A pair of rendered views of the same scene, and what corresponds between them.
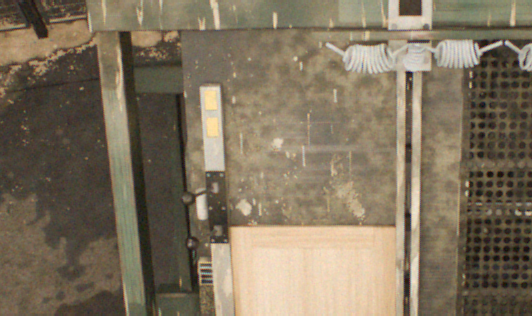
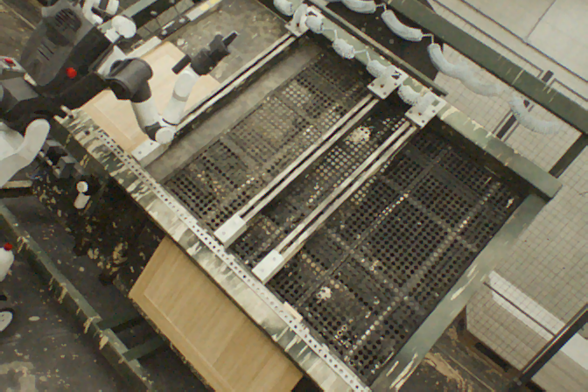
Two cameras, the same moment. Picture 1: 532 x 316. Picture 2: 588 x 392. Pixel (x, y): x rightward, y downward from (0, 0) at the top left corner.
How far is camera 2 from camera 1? 226 cm
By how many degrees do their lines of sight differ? 44
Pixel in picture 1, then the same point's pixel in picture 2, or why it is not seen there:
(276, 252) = (171, 61)
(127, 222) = (137, 7)
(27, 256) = not seen: hidden behind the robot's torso
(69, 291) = not seen: hidden behind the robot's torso
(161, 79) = not seen: outside the picture
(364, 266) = (196, 92)
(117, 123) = not seen: outside the picture
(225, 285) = (139, 52)
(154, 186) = not seen: hidden behind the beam
